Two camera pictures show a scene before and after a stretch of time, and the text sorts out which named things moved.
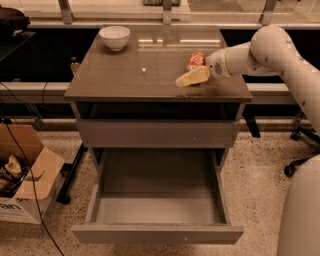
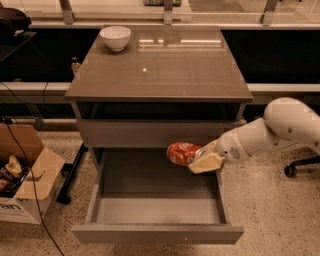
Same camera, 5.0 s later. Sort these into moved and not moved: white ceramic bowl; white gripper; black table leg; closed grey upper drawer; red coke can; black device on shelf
Moved: red coke can; white gripper
Not moved: white ceramic bowl; black device on shelf; closed grey upper drawer; black table leg
